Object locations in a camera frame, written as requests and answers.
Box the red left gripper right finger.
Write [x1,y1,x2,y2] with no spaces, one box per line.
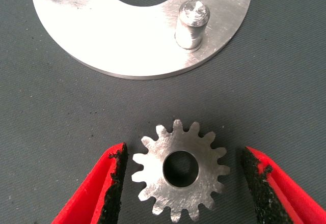
[240,146,326,224]

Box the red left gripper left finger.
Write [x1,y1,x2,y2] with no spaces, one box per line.
[50,142,129,224]

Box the round metal carrier plate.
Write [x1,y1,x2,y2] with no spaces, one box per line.
[30,0,253,80]

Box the lower white gear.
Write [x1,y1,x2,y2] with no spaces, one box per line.
[131,119,231,223]

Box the dark grey table cloth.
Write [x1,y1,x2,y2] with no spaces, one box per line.
[0,0,326,224]

